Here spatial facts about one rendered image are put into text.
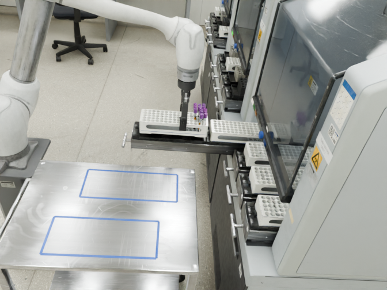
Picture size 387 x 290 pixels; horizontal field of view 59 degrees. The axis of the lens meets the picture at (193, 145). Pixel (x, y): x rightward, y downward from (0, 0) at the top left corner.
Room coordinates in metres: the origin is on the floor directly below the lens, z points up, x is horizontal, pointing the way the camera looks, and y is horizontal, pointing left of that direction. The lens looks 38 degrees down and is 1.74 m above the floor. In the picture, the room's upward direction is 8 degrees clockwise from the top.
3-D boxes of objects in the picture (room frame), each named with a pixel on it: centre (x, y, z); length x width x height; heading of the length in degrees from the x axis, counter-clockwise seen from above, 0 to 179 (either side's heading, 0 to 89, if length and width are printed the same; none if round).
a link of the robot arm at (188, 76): (1.24, 0.06, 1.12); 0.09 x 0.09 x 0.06
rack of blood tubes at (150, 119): (1.24, 0.10, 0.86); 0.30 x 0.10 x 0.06; 96
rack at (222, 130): (1.27, -0.22, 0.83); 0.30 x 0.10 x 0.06; 96
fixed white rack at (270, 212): (0.83, -0.41, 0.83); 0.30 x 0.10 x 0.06; 96
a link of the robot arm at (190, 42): (1.26, 0.06, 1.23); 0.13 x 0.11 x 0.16; 11
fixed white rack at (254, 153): (1.14, -0.37, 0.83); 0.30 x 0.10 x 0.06; 96
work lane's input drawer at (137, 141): (1.25, -0.04, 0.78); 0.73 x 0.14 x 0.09; 96
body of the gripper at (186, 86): (1.24, 0.06, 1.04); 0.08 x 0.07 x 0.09; 6
